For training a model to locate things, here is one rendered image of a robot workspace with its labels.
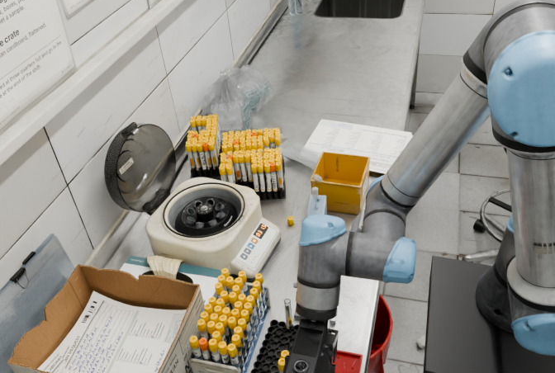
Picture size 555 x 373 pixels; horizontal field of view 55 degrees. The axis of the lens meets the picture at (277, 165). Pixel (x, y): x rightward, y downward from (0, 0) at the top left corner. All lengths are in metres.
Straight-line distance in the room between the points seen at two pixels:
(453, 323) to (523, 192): 0.42
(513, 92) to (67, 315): 0.95
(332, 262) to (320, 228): 0.06
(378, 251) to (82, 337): 0.64
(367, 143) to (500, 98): 1.04
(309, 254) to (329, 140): 0.83
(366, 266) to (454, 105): 0.29
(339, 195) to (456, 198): 1.54
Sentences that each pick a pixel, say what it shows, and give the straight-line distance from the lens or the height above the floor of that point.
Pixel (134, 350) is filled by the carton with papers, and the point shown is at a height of 0.94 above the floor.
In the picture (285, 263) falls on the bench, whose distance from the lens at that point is 1.32.
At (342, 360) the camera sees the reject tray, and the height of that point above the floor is 0.88.
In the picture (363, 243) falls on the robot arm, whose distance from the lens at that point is 0.89.
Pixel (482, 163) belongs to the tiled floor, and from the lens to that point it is 3.15.
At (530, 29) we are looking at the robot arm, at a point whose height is 1.57.
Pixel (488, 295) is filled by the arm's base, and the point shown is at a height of 0.99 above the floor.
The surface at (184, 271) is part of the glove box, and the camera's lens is 1.25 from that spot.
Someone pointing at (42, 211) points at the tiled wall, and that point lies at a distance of 1.22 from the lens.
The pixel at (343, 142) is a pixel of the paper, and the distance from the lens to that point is 1.67.
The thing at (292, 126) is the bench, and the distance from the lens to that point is 1.79.
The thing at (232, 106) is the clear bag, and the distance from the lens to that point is 1.70.
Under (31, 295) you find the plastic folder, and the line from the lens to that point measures 1.21.
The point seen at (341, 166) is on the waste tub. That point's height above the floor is 0.93.
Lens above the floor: 1.84
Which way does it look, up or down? 36 degrees down
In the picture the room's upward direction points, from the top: 6 degrees counter-clockwise
